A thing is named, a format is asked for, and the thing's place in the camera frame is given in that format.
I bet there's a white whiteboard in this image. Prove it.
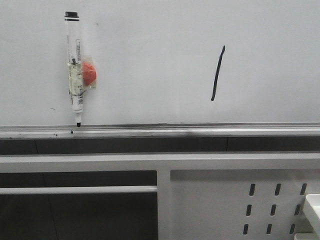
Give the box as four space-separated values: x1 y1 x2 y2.
0 0 320 126

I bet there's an aluminium whiteboard tray rail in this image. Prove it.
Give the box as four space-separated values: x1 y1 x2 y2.
0 122 320 140

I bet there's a white metal perforated frame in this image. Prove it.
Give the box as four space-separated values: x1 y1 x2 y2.
0 152 320 240

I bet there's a white plastic bin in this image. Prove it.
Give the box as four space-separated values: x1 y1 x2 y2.
293 194 320 240

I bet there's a white whiteboard marker with magnet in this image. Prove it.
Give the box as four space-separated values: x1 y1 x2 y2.
64 11 96 127

